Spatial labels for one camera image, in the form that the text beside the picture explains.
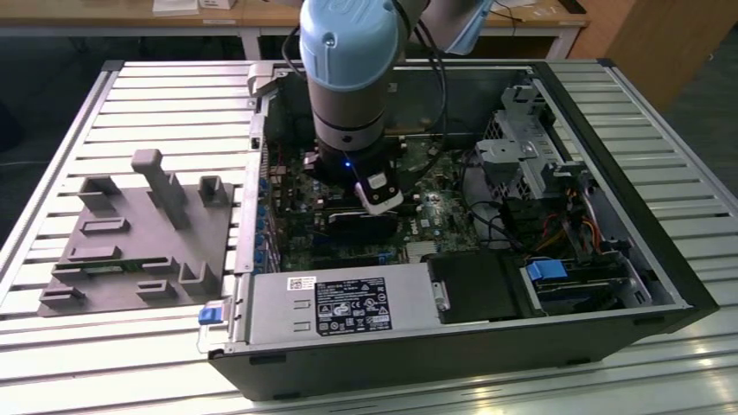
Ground wooden cabinet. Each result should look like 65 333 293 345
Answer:
602 0 738 112

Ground grey parts rack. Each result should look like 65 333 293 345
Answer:
35 149 242 319

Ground black internal cables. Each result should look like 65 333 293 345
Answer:
464 201 530 254

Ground wooden desk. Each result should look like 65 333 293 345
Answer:
0 0 593 61

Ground blue disk carrier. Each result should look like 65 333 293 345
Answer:
528 258 572 285

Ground metal drive cage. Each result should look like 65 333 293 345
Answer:
473 85 593 201

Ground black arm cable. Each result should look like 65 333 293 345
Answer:
281 0 452 150

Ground green motherboard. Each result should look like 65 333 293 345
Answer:
267 137 486 273

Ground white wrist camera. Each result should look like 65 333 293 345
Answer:
353 171 406 217

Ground blue case latch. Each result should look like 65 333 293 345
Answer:
197 304 225 327

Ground small silver heatsink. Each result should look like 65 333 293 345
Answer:
405 240 444 261

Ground silver power supply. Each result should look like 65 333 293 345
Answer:
241 262 441 348

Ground grey plastic case latch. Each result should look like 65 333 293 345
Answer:
246 61 279 95

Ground black open PC case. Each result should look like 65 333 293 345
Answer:
195 58 723 401

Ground coloured wire bundle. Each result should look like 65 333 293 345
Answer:
533 214 605 254

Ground black graphics card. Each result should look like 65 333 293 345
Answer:
328 211 401 251

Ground black disk bay cover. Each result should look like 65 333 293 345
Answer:
425 250 537 326

